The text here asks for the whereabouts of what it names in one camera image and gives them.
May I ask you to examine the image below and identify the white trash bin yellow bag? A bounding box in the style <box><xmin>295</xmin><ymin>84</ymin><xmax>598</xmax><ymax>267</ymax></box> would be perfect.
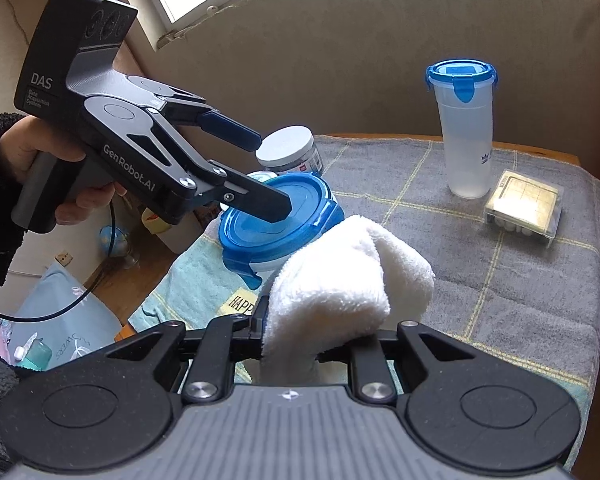
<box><xmin>140</xmin><ymin>205</ymin><xmax>176</xmax><ymax>236</ymax></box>

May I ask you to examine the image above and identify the clear jar white lid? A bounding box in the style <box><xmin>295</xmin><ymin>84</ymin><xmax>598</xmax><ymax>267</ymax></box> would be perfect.
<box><xmin>255</xmin><ymin>127</ymin><xmax>323</xmax><ymax>173</ymax></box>

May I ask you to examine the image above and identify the grey teal checked table cloth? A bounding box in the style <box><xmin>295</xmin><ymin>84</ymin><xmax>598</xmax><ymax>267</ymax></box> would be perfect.
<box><xmin>127</xmin><ymin>134</ymin><xmax>600</xmax><ymax>471</ymax></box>

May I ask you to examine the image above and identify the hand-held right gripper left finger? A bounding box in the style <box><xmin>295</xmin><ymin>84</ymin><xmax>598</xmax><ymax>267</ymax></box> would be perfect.
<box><xmin>109</xmin><ymin>296</ymin><xmax>273</xmax><ymax>407</ymax></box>

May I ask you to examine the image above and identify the tall translucent cup blue lid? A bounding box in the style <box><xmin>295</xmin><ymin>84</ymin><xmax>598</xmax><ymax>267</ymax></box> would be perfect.
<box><xmin>424</xmin><ymin>59</ymin><xmax>499</xmax><ymax>200</ymax></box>
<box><xmin>217</xmin><ymin>171</ymin><xmax>340</xmax><ymax>291</ymax></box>

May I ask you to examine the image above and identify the light blue floral bedding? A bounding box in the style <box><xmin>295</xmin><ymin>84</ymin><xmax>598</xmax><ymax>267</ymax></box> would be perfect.
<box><xmin>12</xmin><ymin>260</ymin><xmax>126</xmax><ymax>373</ymax></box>

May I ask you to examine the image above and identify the small blue globe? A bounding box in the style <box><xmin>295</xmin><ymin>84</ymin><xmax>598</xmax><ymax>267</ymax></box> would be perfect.
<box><xmin>98</xmin><ymin>224</ymin><xmax>142</xmax><ymax>267</ymax></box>

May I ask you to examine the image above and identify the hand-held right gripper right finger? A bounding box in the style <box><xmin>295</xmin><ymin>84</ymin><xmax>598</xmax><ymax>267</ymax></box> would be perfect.
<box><xmin>349</xmin><ymin>321</ymin><xmax>473</xmax><ymax>407</ymax></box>

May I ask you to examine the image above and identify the person's left hand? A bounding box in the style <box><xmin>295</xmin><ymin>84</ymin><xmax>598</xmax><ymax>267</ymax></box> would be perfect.
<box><xmin>0</xmin><ymin>116</ymin><xmax>129</xmax><ymax>227</ymax></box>

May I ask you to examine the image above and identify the white towel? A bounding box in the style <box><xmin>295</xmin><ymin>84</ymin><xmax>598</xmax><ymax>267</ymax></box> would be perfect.
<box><xmin>260</xmin><ymin>214</ymin><xmax>436</xmax><ymax>386</ymax></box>

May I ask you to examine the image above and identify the small teal bottle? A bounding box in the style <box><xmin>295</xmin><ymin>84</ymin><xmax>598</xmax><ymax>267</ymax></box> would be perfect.
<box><xmin>12</xmin><ymin>336</ymin><xmax>55</xmax><ymax>370</ymax></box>

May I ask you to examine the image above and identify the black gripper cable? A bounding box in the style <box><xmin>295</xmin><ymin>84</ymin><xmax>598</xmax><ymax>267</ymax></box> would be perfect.
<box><xmin>0</xmin><ymin>200</ymin><xmax>118</xmax><ymax>322</ymax></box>

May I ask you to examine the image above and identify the clear box with grid board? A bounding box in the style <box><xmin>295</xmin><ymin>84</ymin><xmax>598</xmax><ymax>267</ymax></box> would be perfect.
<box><xmin>482</xmin><ymin>169</ymin><xmax>567</xmax><ymax>248</ymax></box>

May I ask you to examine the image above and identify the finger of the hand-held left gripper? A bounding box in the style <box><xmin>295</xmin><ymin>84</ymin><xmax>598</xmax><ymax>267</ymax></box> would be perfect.
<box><xmin>145</xmin><ymin>110</ymin><xmax>291</xmax><ymax>223</ymax></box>
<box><xmin>157</xmin><ymin>87</ymin><xmax>263</xmax><ymax>152</ymax></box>

